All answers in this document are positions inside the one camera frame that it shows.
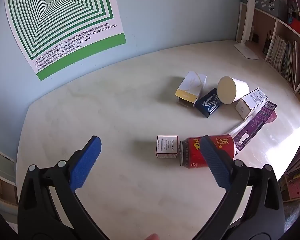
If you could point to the purple toothbrush package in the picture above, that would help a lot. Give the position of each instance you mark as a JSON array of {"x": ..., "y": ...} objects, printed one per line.
[{"x": 255, "y": 122}]

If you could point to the magenta carton box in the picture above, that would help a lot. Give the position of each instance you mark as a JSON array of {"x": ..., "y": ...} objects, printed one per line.
[{"x": 271, "y": 117}]

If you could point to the green striped wall poster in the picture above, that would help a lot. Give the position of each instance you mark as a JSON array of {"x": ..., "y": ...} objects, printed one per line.
[{"x": 65, "y": 17}]

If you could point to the beige wooden furniture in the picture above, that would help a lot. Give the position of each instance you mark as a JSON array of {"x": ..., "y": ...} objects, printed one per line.
[{"x": 0, "y": 170}]

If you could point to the dark blue box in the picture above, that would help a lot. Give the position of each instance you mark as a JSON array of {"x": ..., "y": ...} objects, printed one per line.
[{"x": 207, "y": 103}]

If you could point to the red drink can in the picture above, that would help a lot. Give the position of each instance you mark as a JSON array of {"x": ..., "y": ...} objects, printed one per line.
[{"x": 192, "y": 152}]

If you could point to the white desk lamp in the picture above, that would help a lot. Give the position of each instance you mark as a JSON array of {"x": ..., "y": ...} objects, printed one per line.
[{"x": 247, "y": 50}]

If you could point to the pink perforated panel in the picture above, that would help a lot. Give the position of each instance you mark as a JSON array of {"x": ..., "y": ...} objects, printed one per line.
[{"x": 293, "y": 190}]

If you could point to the small white box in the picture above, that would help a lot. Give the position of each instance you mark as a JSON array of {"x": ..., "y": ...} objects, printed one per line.
[{"x": 167, "y": 146}]

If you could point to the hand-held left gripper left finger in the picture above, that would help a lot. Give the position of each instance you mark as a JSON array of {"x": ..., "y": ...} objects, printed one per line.
[{"x": 86, "y": 162}]

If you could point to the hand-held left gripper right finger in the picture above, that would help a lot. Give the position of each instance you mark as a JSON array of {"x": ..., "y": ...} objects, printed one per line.
[{"x": 215, "y": 162}]

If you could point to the white gold carton box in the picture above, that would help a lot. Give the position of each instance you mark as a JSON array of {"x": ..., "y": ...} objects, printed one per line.
[{"x": 190, "y": 85}]

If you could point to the white barcode carton box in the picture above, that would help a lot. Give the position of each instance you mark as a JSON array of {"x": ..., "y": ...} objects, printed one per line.
[{"x": 250, "y": 102}]

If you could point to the white paper cup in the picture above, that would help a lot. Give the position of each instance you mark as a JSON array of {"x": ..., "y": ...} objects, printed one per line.
[{"x": 237, "y": 87}]

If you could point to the person's left hand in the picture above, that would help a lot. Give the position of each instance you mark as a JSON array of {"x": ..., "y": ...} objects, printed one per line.
[{"x": 152, "y": 237}]

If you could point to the wooden bookshelf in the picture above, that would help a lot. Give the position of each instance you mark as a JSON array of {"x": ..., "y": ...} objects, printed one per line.
[{"x": 265, "y": 22}]

